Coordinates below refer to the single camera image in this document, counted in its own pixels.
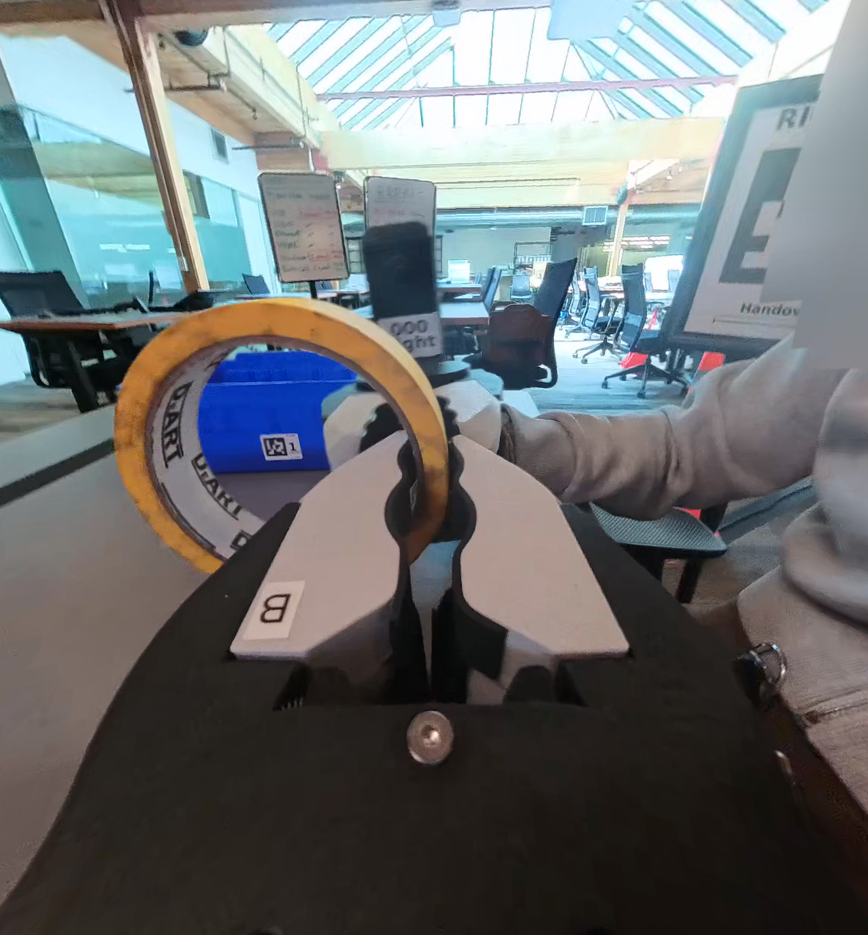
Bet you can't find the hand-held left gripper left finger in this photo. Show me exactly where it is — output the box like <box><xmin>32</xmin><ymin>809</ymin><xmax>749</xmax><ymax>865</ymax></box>
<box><xmin>229</xmin><ymin>437</ymin><xmax>428</xmax><ymax>689</ymax></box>

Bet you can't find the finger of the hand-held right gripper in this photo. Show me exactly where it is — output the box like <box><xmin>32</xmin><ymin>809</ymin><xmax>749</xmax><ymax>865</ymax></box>
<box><xmin>434</xmin><ymin>378</ymin><xmax>506</xmax><ymax>463</ymax></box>
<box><xmin>321</xmin><ymin>391</ymin><xmax>406</xmax><ymax>470</ymax></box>

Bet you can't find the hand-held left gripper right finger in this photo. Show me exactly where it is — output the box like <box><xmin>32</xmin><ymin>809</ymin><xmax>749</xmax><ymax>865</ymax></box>
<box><xmin>433</xmin><ymin>435</ymin><xmax>630</xmax><ymax>693</ymax></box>

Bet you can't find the blue plastic bin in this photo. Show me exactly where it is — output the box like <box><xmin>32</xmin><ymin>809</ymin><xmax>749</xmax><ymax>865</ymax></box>
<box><xmin>199</xmin><ymin>351</ymin><xmax>358</xmax><ymax>474</ymax></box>

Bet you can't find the yellow masking tape roll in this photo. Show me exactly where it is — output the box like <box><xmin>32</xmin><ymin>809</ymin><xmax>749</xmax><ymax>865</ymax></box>
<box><xmin>114</xmin><ymin>297</ymin><xmax>451</xmax><ymax>576</ymax></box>

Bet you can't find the wooden office desk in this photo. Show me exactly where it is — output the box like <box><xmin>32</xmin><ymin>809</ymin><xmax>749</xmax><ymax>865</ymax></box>
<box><xmin>0</xmin><ymin>292</ymin><xmax>219</xmax><ymax>411</ymax></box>
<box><xmin>440</xmin><ymin>298</ymin><xmax>491</xmax><ymax>338</ymax></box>

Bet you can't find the brown padded chair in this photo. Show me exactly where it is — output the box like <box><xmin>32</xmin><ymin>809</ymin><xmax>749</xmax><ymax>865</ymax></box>
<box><xmin>487</xmin><ymin>301</ymin><xmax>558</xmax><ymax>390</ymax></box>

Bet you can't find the whiteboard on stand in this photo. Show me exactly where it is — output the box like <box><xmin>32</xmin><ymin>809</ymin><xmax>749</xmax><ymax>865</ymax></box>
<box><xmin>258</xmin><ymin>171</ymin><xmax>350</xmax><ymax>299</ymax></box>
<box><xmin>364</xmin><ymin>176</ymin><xmax>437</xmax><ymax>236</ymax></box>

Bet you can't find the blue grey chair seat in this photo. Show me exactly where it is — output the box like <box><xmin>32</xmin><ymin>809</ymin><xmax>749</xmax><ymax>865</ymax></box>
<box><xmin>587</xmin><ymin>500</ymin><xmax>729</xmax><ymax>603</ymax></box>

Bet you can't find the black mesh office chair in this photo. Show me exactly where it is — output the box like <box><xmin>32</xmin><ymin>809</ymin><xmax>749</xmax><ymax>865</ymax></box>
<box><xmin>532</xmin><ymin>258</ymin><xmax>578</xmax><ymax>322</ymax></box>
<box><xmin>601</xmin><ymin>263</ymin><xmax>692</xmax><ymax>400</ymax></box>
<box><xmin>571</xmin><ymin>266</ymin><xmax>625</xmax><ymax>365</ymax></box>

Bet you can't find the person's grey hoodie torso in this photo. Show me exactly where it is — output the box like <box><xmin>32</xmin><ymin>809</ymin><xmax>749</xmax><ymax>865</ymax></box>
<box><xmin>737</xmin><ymin>365</ymin><xmax>868</xmax><ymax>848</ymax></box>

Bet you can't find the white ceiling projector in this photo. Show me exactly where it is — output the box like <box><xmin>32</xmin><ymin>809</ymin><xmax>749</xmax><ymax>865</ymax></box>
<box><xmin>547</xmin><ymin>0</ymin><xmax>636</xmax><ymax>42</ymax></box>

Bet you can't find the framed black white marker poster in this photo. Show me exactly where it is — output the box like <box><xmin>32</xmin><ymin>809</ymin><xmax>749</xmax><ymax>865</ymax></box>
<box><xmin>660</xmin><ymin>73</ymin><xmax>824</xmax><ymax>359</ymax></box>

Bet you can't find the wooden support post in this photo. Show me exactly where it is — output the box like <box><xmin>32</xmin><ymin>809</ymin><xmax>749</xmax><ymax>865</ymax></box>
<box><xmin>105</xmin><ymin>0</ymin><xmax>210</xmax><ymax>293</ymax></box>

